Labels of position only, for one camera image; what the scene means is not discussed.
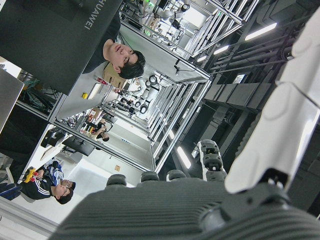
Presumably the person in beige shirt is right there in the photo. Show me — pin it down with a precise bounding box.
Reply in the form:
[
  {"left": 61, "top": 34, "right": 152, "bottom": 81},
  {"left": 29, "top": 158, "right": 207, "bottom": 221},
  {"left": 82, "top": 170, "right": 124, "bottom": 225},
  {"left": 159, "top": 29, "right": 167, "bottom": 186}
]
[{"left": 96, "top": 117, "right": 111, "bottom": 142}]

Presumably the brown cardboard box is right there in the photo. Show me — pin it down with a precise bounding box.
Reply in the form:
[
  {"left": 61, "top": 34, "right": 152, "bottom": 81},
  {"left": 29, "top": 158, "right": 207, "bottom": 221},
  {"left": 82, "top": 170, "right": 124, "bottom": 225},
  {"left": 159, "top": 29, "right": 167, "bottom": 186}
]
[{"left": 102, "top": 61, "right": 127, "bottom": 89}]

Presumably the black Huawei monitor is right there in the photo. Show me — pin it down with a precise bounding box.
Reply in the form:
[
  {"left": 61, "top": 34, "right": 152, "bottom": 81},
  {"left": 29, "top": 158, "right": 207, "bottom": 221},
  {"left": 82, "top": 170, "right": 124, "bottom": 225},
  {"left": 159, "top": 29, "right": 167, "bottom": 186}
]
[{"left": 0, "top": 0, "right": 123, "bottom": 95}]

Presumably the yellow red handheld controller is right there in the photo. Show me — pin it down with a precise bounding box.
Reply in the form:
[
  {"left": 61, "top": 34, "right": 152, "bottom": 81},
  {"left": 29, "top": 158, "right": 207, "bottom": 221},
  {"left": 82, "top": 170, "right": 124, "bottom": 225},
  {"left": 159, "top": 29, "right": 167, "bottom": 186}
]
[{"left": 24, "top": 166, "right": 39, "bottom": 183}]

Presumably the person in striped black jacket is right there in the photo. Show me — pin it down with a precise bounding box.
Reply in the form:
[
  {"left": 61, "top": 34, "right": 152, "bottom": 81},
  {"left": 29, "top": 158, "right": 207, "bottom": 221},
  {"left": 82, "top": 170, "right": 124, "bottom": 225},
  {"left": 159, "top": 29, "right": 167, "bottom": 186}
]
[{"left": 19, "top": 161, "right": 77, "bottom": 205}]

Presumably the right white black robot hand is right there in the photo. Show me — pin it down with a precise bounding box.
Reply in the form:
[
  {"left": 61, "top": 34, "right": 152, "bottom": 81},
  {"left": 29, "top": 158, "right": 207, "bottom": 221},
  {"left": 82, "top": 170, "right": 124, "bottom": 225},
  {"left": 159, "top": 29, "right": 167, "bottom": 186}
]
[{"left": 49, "top": 9, "right": 320, "bottom": 240}]

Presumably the aluminium frame enclosure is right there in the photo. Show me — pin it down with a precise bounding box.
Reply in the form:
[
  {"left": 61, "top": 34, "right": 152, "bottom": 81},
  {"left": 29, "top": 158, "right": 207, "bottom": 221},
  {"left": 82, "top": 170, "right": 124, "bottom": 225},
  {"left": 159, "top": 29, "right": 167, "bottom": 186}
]
[{"left": 53, "top": 24, "right": 214, "bottom": 174}]

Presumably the black desk monitor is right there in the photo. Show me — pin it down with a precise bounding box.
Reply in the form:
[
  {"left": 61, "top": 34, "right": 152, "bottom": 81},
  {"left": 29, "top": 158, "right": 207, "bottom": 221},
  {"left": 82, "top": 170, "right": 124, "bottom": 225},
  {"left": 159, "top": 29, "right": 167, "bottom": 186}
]
[{"left": 62, "top": 136, "right": 95, "bottom": 157}]

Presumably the person with black hair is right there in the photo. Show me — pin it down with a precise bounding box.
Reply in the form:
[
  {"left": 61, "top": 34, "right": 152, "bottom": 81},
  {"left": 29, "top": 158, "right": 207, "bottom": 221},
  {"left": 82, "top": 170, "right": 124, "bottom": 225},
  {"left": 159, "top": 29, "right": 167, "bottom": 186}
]
[{"left": 102, "top": 12, "right": 146, "bottom": 80}]

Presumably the silver metal panel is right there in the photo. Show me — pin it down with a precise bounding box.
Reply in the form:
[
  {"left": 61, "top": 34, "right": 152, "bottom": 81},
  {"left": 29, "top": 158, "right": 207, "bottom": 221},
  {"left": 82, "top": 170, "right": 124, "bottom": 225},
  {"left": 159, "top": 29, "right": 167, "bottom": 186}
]
[{"left": 0, "top": 68, "right": 25, "bottom": 136}]

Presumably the long ceiling light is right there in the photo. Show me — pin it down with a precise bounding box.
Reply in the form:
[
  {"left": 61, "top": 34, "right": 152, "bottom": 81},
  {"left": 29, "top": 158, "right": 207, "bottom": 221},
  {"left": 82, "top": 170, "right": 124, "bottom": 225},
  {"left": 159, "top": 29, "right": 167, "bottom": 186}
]
[
  {"left": 213, "top": 44, "right": 230, "bottom": 55},
  {"left": 176, "top": 145, "right": 193, "bottom": 169},
  {"left": 244, "top": 22, "right": 278, "bottom": 42}
]

